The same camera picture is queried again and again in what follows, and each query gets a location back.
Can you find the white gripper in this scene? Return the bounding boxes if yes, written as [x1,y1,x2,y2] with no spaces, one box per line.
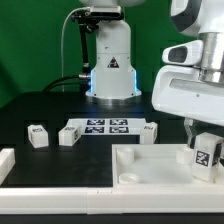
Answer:
[152,40,224,149]

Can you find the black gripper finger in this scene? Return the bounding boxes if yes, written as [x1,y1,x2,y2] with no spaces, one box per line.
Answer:
[214,143,223,164]

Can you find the white square tabletop with sockets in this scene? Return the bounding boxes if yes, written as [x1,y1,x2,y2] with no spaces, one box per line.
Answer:
[112,144,224,187]

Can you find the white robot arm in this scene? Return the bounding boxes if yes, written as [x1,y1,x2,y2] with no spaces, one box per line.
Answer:
[80,0,224,129]

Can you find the white U-shaped obstacle fence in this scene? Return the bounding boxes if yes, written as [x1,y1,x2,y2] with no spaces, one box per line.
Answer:
[0,149,224,214]

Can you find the white sheet with fiducial tags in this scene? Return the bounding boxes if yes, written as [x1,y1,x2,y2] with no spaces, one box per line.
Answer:
[67,118,146,135]

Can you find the black cable bundle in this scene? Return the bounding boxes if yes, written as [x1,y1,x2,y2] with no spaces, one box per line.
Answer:
[41,74,92,93]

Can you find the black camera on stand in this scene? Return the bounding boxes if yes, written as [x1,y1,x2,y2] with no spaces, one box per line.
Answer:
[71,6,124,77]

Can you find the white cable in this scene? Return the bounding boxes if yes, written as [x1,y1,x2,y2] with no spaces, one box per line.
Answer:
[60,6,91,93]

